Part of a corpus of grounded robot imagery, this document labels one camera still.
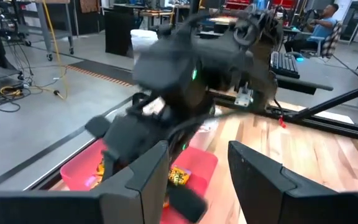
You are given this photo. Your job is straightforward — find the black mat orange stripe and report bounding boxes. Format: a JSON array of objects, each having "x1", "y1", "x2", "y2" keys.
[{"x1": 65, "y1": 59, "x2": 136, "y2": 88}]

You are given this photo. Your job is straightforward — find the red storage boxes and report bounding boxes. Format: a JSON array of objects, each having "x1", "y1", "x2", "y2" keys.
[{"x1": 224, "y1": 0, "x2": 298, "y2": 11}]

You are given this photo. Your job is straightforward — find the yellow floor cable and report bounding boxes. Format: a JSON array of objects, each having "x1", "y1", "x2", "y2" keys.
[{"x1": 0, "y1": 0, "x2": 70, "y2": 101}]

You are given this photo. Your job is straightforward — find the black backlit keyboard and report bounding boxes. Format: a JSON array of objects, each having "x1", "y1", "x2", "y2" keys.
[{"x1": 269, "y1": 51, "x2": 301, "y2": 79}]

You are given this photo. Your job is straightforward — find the grey desk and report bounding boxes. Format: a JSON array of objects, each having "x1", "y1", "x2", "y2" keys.
[{"x1": 272, "y1": 51, "x2": 335, "y2": 96}]

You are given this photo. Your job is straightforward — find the person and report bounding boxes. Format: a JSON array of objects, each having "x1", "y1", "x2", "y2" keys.
[{"x1": 283, "y1": 2, "x2": 340, "y2": 54}]

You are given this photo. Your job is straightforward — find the black cabinet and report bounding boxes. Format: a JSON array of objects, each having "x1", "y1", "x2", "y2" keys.
[{"x1": 104, "y1": 4, "x2": 144, "y2": 58}]

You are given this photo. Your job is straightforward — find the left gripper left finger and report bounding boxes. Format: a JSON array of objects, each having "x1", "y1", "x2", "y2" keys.
[{"x1": 0, "y1": 140, "x2": 170, "y2": 224}]

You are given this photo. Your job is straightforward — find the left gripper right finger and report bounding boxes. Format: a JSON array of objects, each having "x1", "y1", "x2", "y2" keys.
[{"x1": 227, "y1": 140, "x2": 358, "y2": 224}]

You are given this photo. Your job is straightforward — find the checkered office chair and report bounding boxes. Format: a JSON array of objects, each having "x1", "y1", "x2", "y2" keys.
[{"x1": 306, "y1": 21, "x2": 344, "y2": 60}]

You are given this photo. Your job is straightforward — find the black floor cable bundle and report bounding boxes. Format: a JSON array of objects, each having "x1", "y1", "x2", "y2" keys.
[{"x1": 0, "y1": 40, "x2": 62, "y2": 113}]

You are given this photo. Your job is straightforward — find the black aluminium table frame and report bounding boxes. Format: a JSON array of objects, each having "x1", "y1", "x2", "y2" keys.
[{"x1": 0, "y1": 88, "x2": 358, "y2": 191}]

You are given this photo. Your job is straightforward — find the grey rolling cart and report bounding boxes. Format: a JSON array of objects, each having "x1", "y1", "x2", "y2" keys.
[{"x1": 11, "y1": 0, "x2": 76, "y2": 62}]

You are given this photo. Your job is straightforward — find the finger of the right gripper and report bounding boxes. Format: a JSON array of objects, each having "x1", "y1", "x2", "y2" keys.
[
  {"x1": 167, "y1": 183, "x2": 208, "y2": 223},
  {"x1": 85, "y1": 114, "x2": 111, "y2": 139}
]

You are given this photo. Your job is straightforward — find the silver arm base bracket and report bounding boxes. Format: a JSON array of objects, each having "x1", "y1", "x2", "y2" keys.
[{"x1": 234, "y1": 86, "x2": 254, "y2": 108}]

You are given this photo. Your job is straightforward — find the pink plastic basket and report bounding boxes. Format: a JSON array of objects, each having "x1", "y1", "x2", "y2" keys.
[{"x1": 60, "y1": 138, "x2": 219, "y2": 224}]

